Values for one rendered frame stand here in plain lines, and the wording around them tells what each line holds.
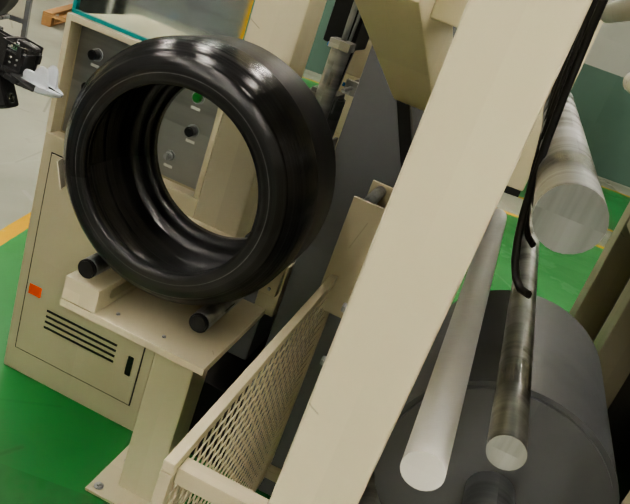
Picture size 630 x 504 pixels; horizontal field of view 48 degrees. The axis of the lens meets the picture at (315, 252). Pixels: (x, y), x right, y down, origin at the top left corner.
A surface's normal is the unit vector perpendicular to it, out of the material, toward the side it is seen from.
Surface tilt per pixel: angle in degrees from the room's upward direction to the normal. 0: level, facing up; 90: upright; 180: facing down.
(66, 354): 90
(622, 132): 90
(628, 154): 90
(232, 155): 90
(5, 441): 0
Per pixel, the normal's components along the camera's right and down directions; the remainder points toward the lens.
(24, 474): 0.32, -0.87
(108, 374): -0.31, 0.29
